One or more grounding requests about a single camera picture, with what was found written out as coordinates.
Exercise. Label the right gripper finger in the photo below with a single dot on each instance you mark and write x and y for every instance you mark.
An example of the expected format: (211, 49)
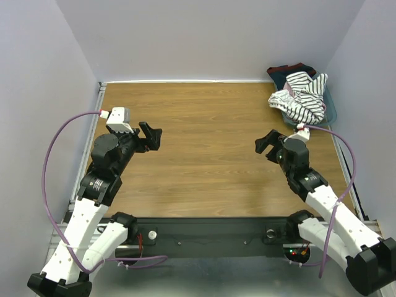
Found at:
(262, 143)
(272, 155)

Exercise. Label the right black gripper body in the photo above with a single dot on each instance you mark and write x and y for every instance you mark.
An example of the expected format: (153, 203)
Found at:
(275, 148)

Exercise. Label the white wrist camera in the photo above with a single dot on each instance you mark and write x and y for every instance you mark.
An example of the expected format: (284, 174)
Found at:
(118, 120)
(301, 134)

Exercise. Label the black white striped tank top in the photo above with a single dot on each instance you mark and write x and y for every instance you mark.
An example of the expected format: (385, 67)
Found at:
(303, 100)

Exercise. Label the right aluminium frame rail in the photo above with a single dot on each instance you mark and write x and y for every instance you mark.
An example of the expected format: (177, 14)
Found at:
(346, 156)

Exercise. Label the dark navy maroon garment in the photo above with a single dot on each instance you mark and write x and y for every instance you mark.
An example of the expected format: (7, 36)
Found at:
(279, 74)

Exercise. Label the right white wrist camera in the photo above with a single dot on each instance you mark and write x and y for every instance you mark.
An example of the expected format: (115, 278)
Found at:
(301, 134)

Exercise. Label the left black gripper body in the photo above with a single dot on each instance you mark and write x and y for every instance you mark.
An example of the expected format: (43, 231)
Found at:
(131, 143)

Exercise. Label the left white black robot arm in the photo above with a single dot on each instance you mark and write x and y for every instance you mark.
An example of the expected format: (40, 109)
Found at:
(77, 259)

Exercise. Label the left aluminium frame rail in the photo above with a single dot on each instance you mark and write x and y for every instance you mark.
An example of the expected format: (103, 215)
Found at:
(69, 124)

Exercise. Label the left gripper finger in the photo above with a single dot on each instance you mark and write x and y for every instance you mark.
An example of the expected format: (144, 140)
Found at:
(153, 138)
(147, 130)

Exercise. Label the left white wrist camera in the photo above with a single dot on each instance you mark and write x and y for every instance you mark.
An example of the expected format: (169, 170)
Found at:
(118, 120)

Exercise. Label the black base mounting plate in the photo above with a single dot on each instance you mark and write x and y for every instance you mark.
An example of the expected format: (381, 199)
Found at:
(211, 237)

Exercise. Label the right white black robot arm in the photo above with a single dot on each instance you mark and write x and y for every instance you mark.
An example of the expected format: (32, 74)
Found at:
(367, 259)

